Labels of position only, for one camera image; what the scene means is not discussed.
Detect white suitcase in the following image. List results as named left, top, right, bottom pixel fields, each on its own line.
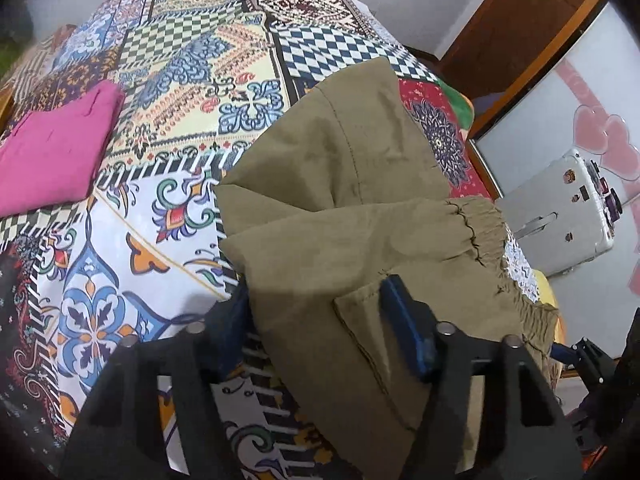
left=495, top=149, right=624, bottom=277

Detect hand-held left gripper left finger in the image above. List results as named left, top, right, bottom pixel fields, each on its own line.
left=60, top=280, right=256, bottom=480

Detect brown wooden door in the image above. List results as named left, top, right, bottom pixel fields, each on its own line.
left=439, top=0, right=607, bottom=137

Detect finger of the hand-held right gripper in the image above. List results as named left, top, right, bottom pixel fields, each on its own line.
left=551, top=338, right=618, bottom=391

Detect folded pink cloth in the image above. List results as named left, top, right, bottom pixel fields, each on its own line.
left=0, top=81, right=127, bottom=218

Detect patchwork printed blanket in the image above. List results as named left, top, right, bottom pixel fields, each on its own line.
left=0, top=0, right=561, bottom=480

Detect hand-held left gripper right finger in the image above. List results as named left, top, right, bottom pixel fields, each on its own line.
left=379, top=275, right=583, bottom=480

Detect olive green pants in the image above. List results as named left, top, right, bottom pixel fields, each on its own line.
left=215, top=56, right=563, bottom=480

